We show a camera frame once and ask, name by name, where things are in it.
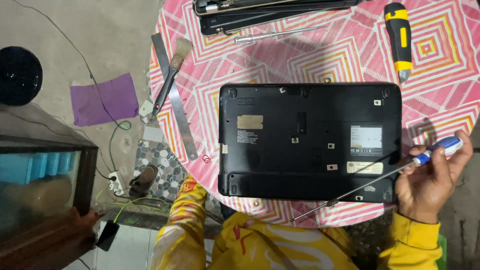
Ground pink patterned tablecloth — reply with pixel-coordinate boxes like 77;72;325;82
149;0;480;229

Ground black cable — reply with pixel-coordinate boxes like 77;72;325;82
10;0;133;181

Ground purple cloth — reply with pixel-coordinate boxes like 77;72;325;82
70;72;140;127

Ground brown sandal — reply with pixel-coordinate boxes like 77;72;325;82
128;163;159;199

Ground person's right hand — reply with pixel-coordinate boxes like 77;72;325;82
394;129;474;225

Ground yellow black utility knife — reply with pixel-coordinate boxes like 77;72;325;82
383;2;413;84

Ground metal ruler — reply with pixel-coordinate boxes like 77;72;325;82
151;32;199;161

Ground green cable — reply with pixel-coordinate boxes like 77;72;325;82
95;187;170;224

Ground blue white handle screwdriver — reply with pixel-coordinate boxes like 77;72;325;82
289;136;464;223

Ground black laptop lid panel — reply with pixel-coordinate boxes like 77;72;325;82
192;0;362;16

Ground green chair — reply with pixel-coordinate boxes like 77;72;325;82
436;234;448;270

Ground wooden glass cabinet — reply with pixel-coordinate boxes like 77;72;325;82
0;103;100;270

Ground black laptop bezel frame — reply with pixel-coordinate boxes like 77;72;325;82
199;7;340;38

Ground black phone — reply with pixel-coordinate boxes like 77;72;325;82
95;220;120;252

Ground black handle paintbrush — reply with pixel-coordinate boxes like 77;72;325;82
151;37;194;117

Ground person's yellow shirt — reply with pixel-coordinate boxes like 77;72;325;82
205;211;361;270

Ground clear handle screwdriver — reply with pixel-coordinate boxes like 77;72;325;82
234;25;328;45

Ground white power strip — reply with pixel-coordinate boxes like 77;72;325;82
107;170;126;196

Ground black round helmet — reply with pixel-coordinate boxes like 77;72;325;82
0;46;43;107

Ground black laptop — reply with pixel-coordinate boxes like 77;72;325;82
217;82;403;205

